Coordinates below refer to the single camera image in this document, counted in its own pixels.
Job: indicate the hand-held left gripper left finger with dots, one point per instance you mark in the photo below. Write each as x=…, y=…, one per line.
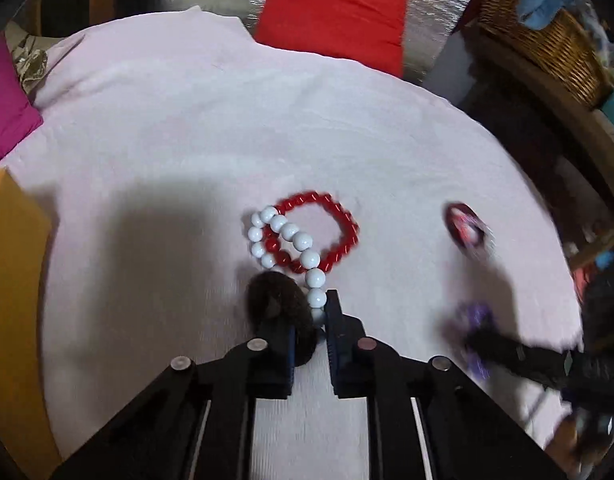
x=288, y=360

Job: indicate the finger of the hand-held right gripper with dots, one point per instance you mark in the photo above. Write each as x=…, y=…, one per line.
x=527, y=360

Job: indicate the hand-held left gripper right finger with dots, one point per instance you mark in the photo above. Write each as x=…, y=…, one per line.
x=332, y=340

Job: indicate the purple hair scrunchie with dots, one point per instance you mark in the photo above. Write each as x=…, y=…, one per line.
x=477, y=316

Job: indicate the red patterned round ornament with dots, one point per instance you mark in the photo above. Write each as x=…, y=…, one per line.
x=464, y=225

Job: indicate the pale pink blanket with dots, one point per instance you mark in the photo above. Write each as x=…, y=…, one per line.
x=237, y=125

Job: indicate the wicker basket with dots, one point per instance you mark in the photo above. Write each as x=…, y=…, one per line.
x=562, y=55

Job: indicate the red cushion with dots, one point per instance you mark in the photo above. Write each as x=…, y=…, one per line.
x=337, y=15

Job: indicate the blue cloth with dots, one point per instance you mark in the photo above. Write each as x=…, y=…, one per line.
x=547, y=2

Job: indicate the magenta cushion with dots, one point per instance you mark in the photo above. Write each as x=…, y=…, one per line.
x=7, y=110

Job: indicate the beige floral cushion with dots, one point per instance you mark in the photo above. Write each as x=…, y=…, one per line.
x=29, y=60

